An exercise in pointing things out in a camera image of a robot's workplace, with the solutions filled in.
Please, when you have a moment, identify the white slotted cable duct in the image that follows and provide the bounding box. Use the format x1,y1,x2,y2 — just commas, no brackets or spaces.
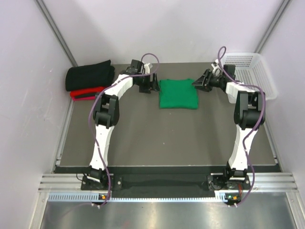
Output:
47,191,239,204

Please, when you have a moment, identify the folded black t-shirt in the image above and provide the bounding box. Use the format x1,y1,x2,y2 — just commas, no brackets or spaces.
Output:
65,60,115,92

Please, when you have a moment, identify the folded pink t-shirt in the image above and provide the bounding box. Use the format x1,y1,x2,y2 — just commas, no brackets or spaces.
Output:
72,96,95,101

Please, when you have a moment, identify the white perforated plastic basket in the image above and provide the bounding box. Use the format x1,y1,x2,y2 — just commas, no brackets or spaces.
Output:
221,52,278,100

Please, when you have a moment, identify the folded red t-shirt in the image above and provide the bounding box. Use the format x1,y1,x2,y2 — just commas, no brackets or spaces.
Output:
70,86,105,98

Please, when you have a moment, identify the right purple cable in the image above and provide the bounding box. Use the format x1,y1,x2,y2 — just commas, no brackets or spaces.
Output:
218,46,266,207

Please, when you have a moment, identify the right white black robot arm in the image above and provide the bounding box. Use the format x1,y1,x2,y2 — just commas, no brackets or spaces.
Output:
192,64,265,191

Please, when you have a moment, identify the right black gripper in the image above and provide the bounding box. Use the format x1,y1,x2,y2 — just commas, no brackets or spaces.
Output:
192,69,224,93

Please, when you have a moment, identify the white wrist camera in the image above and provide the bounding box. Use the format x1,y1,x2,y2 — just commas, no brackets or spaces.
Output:
211,59,222,77
143,63,153,76

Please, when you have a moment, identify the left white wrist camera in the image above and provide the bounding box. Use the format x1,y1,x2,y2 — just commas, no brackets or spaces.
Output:
143,63,153,76

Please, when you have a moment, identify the aluminium frame rail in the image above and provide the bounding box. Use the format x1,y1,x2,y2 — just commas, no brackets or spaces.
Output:
38,172,298,192

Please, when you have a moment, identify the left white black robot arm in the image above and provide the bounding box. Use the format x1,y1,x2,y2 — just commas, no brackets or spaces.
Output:
81,60,159,190

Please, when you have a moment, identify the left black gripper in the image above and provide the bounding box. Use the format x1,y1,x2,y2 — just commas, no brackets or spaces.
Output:
135,72,160,94

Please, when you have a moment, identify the green t-shirt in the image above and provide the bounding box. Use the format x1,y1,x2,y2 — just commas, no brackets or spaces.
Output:
159,79,199,109

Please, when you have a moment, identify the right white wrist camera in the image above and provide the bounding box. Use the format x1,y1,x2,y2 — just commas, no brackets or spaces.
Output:
211,59,222,77

